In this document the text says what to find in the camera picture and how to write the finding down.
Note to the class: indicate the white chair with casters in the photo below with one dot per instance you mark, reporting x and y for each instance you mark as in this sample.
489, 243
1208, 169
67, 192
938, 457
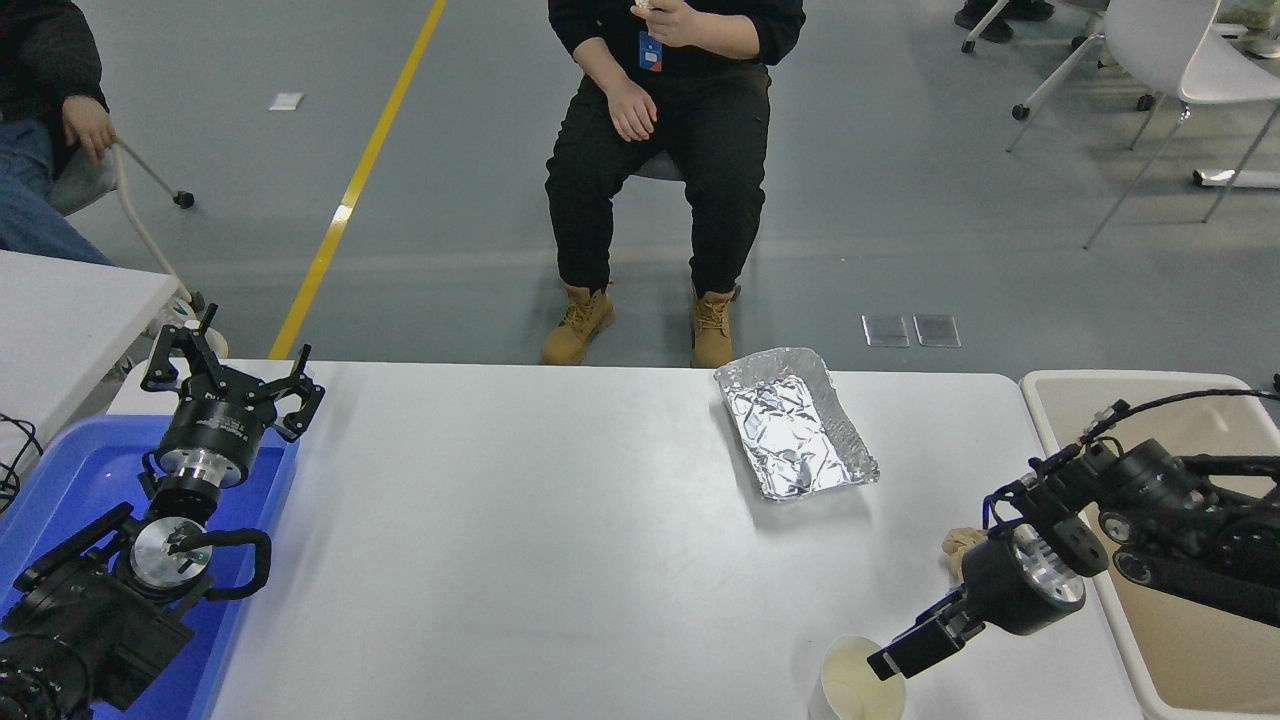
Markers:
85, 185
1019, 112

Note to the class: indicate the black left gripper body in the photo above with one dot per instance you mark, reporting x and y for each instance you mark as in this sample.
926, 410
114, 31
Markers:
212, 425

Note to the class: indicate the white chair thin metal legs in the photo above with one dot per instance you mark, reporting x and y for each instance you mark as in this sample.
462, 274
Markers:
1160, 40

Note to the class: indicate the person's hand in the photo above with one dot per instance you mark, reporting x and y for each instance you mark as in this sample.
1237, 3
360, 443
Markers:
90, 125

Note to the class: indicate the person's left forearm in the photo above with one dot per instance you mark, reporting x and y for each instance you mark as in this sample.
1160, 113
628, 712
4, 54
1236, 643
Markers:
745, 38

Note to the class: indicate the white paper cup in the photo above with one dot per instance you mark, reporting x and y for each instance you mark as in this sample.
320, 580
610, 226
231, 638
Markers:
850, 695

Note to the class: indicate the large pale plastic bin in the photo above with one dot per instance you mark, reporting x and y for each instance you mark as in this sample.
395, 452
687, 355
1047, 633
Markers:
1200, 680

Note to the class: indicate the white side table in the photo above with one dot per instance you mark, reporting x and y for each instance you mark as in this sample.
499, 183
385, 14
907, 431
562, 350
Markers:
60, 320

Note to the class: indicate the crinkled foil tray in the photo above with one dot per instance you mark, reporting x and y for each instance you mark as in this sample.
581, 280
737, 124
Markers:
790, 430

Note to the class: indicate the white flat floor base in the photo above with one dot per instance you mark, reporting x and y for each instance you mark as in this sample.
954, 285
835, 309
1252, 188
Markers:
1240, 179

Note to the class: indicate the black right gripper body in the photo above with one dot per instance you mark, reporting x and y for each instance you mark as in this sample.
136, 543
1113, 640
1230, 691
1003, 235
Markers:
1000, 590

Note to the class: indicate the tan paper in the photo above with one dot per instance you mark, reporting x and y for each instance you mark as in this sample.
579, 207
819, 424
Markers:
958, 545

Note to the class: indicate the person's right forearm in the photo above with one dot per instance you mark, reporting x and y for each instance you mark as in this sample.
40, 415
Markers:
600, 65

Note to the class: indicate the blue plastic tray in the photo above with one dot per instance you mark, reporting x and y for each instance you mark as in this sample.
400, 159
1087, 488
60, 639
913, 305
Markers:
70, 470

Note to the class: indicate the silver floor plate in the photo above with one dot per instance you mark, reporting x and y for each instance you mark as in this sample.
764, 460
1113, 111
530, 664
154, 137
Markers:
937, 330
886, 331

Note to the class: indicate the person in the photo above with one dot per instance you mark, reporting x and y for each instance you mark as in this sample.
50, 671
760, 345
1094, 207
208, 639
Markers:
1000, 22
25, 210
700, 130

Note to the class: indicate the person's left hand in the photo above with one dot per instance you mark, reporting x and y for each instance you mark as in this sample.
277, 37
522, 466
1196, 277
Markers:
690, 22

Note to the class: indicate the person's right hand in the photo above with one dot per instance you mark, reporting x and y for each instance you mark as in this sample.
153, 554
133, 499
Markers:
632, 112

